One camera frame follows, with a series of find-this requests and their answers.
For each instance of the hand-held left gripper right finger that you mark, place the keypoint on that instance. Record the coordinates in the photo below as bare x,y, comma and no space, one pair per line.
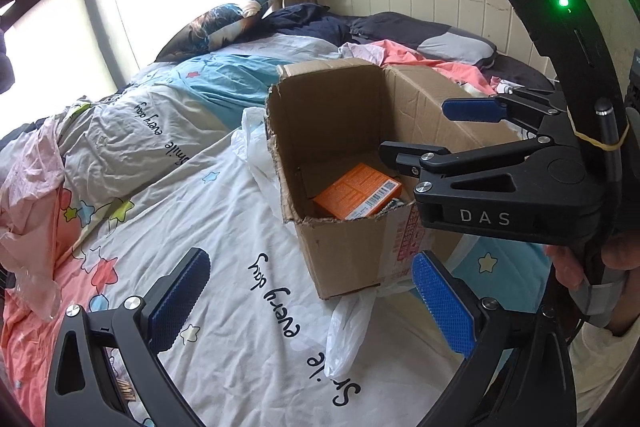
445,307

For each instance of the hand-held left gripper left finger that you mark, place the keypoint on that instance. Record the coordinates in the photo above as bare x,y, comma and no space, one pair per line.
180,299

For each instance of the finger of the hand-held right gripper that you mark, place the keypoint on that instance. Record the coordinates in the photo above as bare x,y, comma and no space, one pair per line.
440,164
470,110

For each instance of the brown cardboard box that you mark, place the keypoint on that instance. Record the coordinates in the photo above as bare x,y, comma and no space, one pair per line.
345,252

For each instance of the person's right hand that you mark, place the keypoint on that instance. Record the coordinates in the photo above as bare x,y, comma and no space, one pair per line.
622,252

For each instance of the yellow rubber band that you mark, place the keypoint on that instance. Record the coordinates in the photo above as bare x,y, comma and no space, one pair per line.
600,144

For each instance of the grey printed packet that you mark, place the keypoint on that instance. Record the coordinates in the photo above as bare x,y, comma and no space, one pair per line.
392,206

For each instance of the navy and grey pillow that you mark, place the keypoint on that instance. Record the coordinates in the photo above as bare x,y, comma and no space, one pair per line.
440,42

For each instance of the coral pink cloth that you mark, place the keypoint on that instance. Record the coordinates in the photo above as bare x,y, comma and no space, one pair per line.
405,53

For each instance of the orange packet box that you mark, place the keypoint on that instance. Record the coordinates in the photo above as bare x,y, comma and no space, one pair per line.
355,192

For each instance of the white plastic bag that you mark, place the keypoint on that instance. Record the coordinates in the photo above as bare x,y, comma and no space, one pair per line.
350,327

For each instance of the star printed duvet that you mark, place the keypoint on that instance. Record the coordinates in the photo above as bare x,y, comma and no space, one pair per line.
225,207

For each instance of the pink crumpled cloth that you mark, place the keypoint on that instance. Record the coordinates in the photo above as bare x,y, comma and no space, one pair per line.
30,217

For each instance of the dark blue blanket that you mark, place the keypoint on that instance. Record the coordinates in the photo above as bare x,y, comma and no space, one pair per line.
305,22

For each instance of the dark printed pillow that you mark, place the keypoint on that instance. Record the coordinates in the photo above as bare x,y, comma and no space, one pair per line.
220,24

